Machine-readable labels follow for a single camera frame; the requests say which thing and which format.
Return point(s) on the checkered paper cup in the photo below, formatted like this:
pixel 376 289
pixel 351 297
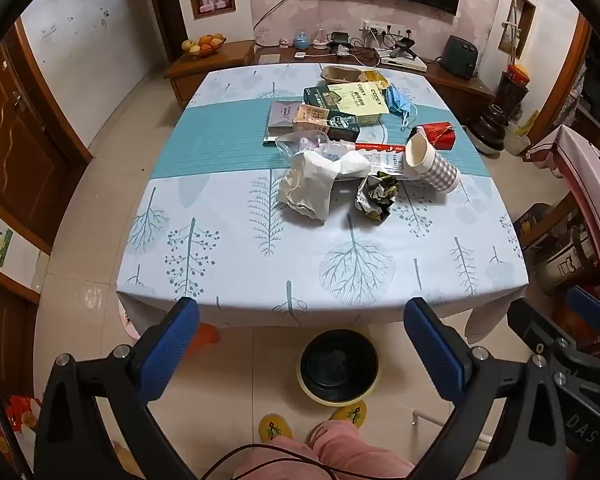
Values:
pixel 432 165

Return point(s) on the dark green toaster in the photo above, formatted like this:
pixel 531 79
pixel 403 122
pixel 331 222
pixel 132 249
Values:
pixel 459 57

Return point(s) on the tree print tablecloth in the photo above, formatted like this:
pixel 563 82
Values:
pixel 260 260

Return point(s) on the white metal rack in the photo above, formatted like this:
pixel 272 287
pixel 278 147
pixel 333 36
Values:
pixel 430 417

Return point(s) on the person's pink trouser legs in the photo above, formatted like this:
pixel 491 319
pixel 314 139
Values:
pixel 330 455

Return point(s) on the fruit bowl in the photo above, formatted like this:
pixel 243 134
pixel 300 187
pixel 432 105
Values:
pixel 204 46

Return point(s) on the white tissue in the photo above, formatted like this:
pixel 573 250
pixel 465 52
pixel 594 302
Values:
pixel 352 164

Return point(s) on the silver cooking pot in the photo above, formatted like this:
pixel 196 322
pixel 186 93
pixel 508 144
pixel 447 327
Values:
pixel 565 260

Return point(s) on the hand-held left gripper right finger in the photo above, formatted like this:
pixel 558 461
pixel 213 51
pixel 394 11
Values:
pixel 435 355

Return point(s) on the blue face mask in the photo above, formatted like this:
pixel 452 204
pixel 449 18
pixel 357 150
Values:
pixel 399 102

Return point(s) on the black bin with yellow rim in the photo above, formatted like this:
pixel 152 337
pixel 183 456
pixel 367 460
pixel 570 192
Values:
pixel 337 367

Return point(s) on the yellow snack packet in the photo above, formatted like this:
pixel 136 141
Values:
pixel 380 79

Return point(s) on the foil wrapper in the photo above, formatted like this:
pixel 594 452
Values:
pixel 377 195

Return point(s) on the blue teapot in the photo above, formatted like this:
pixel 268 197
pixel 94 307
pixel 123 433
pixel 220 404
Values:
pixel 301 41

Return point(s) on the wall power strip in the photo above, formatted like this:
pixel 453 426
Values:
pixel 385 26

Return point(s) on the brown pulp tray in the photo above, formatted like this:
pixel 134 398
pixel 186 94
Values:
pixel 345 74

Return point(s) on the red and white wrapper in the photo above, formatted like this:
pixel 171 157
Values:
pixel 385 160

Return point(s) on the red printed box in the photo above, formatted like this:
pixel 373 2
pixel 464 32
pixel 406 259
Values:
pixel 25 412

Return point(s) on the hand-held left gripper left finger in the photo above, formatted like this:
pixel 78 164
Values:
pixel 172 350

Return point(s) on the dark brown pot stack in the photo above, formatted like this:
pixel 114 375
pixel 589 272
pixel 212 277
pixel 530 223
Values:
pixel 487 130

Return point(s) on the yellow slipper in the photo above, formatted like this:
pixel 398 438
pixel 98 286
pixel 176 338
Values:
pixel 275 427
pixel 350 414

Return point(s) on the cream paper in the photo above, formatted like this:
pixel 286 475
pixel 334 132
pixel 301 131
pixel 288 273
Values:
pixel 305 190

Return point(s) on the white set-top box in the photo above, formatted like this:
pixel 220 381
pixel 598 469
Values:
pixel 405 62

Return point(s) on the clear plastic bottle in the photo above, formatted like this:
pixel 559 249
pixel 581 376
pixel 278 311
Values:
pixel 302 142

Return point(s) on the pale yellow box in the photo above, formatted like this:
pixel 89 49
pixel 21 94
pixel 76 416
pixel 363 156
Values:
pixel 362 105

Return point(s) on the brown and white carton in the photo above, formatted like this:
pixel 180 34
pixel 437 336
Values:
pixel 320 120

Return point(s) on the wooden television cabinet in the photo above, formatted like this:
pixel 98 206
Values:
pixel 215 67

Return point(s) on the brown wooden door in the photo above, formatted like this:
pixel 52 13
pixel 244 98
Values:
pixel 20 150

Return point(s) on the pink covered furniture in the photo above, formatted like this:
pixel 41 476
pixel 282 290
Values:
pixel 585 170

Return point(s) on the orange plastic stool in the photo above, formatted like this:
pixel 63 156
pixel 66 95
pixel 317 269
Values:
pixel 207 337

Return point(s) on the grey box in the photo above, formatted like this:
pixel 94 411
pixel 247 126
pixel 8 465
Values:
pixel 282 117

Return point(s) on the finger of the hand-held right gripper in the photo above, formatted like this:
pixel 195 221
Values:
pixel 530 325
pixel 590 307

